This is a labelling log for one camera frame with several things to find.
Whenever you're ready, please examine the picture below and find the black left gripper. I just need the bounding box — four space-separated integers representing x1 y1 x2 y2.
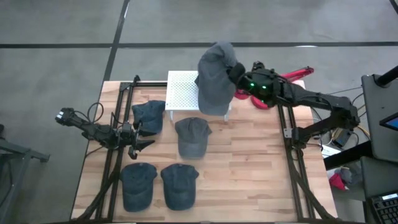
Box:
116 132 155 161

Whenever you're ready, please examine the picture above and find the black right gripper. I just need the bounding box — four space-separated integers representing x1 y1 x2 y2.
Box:
228 61 282 107

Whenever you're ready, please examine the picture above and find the grey baseball cap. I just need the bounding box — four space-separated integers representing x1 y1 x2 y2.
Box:
174 117 213 159
195 40 239 116

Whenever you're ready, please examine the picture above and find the dark blue baseball cap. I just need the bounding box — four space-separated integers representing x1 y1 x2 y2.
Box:
119 162 158 213
131 100 166 137
160 163 200 211

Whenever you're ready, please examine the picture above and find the red desk lamp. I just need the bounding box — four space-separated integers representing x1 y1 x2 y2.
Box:
234 66 315 111

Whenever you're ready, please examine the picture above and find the white perforated metal shelf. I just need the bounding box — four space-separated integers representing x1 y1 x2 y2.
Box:
165 70 233 122

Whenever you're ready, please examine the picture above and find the white paper sheet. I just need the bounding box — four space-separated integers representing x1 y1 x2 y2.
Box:
321 144 342 159

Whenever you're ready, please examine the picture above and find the black metal stand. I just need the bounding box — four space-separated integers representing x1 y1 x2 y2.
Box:
0 124 50 224

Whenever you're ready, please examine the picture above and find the black diagonal beam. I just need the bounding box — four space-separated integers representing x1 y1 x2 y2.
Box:
323 140 374 171

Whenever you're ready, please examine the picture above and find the red cloth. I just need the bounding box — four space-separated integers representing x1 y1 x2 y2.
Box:
328 173 348 191

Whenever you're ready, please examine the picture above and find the grey side desk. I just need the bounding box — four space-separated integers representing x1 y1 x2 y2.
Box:
361 73 398 163

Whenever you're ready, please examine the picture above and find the grey cloth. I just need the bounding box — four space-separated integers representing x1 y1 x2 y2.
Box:
340 167 355 184

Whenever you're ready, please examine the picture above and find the black round pole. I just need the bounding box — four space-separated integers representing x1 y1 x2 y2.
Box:
374 65 398 88

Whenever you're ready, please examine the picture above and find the tablet with blue screen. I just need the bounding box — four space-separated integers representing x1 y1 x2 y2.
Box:
379 112 398 131

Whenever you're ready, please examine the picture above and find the grey desk panel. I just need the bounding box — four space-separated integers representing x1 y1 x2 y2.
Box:
360 155 398 200

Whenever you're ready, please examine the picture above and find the black keyboard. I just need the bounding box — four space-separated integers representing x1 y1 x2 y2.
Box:
369 192 398 224

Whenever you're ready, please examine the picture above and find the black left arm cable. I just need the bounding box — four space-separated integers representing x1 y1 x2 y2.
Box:
86 101 105 124

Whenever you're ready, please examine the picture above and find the thin grey floor cable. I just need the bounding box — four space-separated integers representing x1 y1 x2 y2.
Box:
326 86 363 96

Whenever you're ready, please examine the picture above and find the yellow cable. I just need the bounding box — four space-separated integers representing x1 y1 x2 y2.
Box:
356 124 371 139

